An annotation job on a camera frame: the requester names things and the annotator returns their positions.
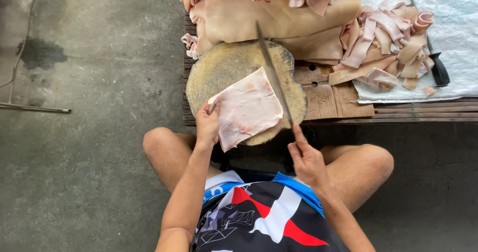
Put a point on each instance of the pile of cut skin strips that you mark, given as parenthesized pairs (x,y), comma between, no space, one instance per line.
(384,39)

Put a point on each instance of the round wooden chopping block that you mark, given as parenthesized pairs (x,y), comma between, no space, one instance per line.
(224,67)

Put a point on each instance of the pale pork skin sheet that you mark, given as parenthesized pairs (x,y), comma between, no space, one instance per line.
(246,108)

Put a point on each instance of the metal rod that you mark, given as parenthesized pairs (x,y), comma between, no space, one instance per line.
(35,108)

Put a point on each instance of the stack of large pork skins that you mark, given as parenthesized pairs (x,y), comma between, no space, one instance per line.
(276,16)

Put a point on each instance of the small pork skin scraps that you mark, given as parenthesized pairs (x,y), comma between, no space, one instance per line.
(191,44)

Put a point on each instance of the person's patterned shirt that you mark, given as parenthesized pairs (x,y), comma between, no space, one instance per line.
(261,218)

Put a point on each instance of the person's left leg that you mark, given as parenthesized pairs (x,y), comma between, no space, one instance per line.
(168,151)

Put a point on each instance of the small skin offcut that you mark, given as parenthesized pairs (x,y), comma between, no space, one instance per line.
(429,91)

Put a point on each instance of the person's left hand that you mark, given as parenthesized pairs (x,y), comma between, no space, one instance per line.
(206,127)

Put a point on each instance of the long steel knife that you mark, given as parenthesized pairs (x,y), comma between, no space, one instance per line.
(272,72)

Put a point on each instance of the brown cardboard sheet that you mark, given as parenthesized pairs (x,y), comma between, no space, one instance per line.
(328,99)

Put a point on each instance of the person's leg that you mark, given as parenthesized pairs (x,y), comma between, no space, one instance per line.
(168,151)
(358,173)

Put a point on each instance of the white woven plastic sheet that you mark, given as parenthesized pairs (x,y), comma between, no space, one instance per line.
(459,31)

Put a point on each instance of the low wooden slat bench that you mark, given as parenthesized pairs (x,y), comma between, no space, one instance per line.
(422,112)

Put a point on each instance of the person's right leg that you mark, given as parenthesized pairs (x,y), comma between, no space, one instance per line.
(358,173)

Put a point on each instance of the person's right hand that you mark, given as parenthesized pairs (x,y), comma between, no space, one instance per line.
(310,164)

